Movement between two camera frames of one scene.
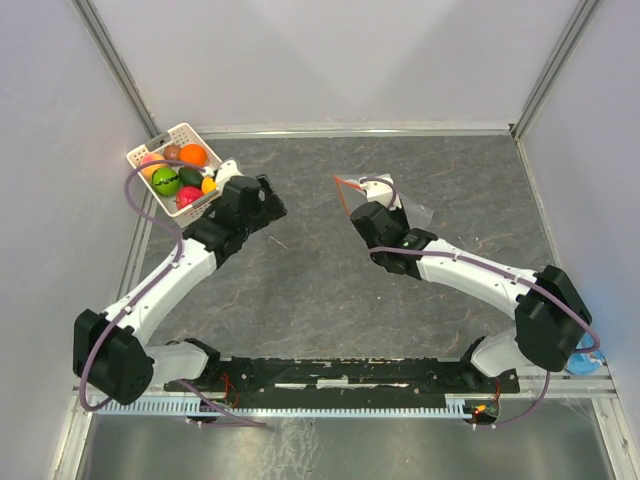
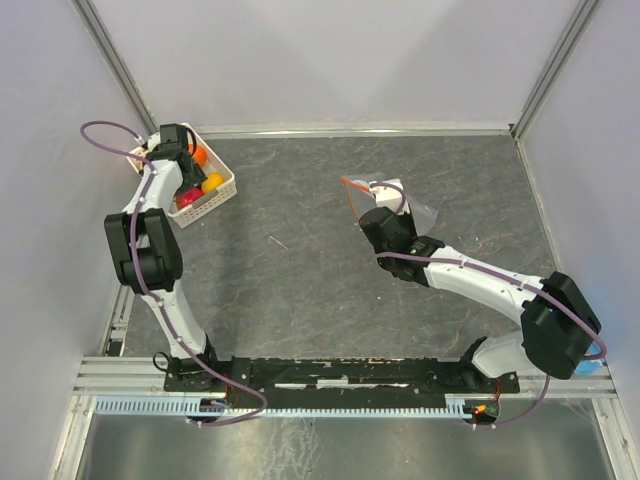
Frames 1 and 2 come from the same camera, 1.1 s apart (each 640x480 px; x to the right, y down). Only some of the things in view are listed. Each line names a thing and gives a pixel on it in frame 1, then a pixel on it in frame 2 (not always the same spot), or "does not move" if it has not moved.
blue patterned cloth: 585,362 does not move
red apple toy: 186,195 does not move
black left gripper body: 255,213 to 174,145
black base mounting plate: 342,377 does not move
